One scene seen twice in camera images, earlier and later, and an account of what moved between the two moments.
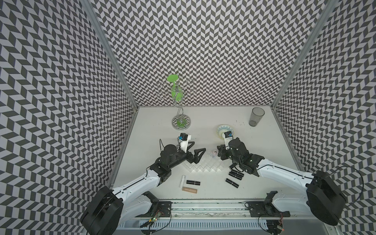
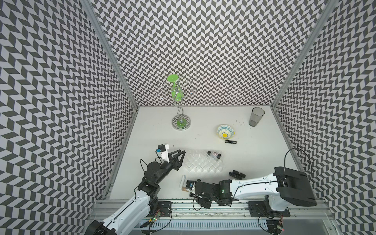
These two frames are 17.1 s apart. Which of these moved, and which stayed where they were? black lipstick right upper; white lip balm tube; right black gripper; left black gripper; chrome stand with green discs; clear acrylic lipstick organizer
Moved: left black gripper; right black gripper
Stayed: clear acrylic lipstick organizer; chrome stand with green discs; white lip balm tube; black lipstick right upper
